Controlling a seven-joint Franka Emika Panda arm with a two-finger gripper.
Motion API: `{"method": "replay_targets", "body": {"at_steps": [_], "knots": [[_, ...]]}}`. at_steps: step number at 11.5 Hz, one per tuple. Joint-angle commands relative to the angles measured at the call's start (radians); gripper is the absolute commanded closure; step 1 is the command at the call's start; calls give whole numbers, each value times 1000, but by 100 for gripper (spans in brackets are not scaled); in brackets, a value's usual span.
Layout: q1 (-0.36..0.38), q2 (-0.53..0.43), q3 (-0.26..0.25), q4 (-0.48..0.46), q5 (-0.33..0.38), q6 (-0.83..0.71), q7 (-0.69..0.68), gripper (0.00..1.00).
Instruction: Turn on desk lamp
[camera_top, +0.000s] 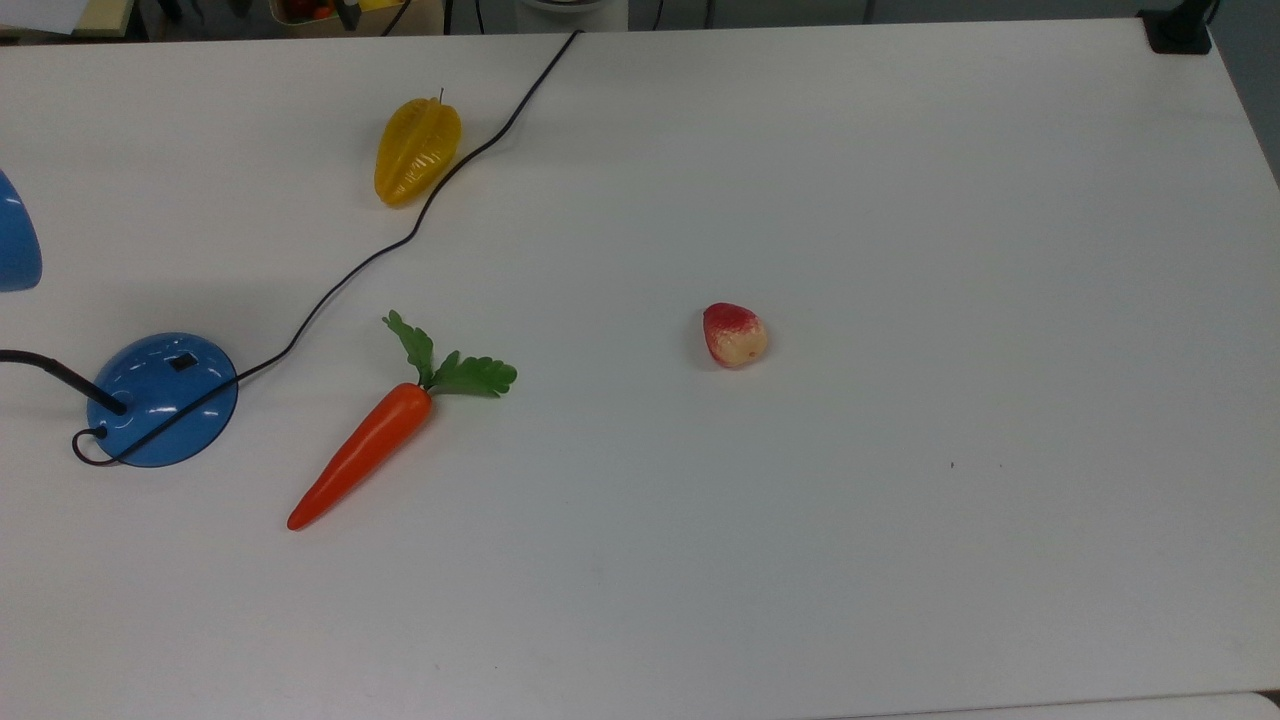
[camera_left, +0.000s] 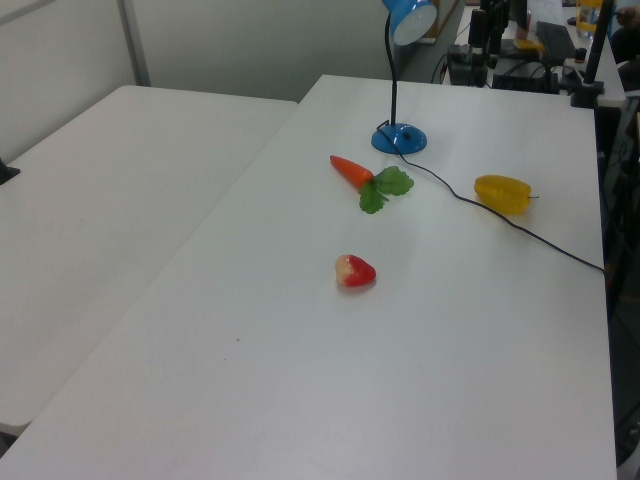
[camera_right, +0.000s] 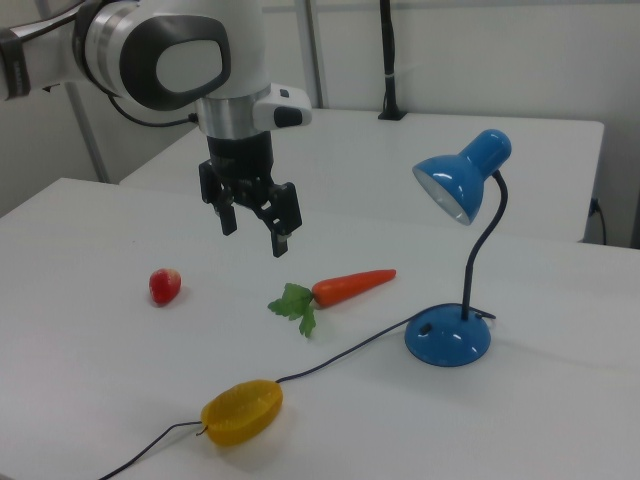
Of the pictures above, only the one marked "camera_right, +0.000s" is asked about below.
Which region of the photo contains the yellow plastic starfruit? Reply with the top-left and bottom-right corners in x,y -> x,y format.
195,378 -> 285,448

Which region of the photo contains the orange plastic carrot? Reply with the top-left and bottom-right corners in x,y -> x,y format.
267,268 -> 398,340

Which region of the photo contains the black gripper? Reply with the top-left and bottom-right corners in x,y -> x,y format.
198,129 -> 305,259

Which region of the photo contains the grey metal frame post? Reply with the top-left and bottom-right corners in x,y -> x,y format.
63,82 -> 110,184
303,0 -> 332,109

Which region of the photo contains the white background table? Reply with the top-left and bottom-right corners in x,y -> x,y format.
118,104 -> 606,244

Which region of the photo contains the blue desk lamp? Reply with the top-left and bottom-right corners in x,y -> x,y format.
404,128 -> 514,369

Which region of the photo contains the black wall cable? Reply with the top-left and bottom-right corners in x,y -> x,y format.
589,197 -> 609,246

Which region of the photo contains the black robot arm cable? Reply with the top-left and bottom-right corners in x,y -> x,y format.
107,93 -> 200,128

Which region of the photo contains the dark lamp power cable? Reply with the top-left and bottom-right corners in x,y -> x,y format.
98,308 -> 499,480

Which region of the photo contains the black pole with clamp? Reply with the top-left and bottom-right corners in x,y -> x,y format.
377,0 -> 409,122

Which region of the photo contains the red plastic strawberry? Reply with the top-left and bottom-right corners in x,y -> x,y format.
148,267 -> 183,307

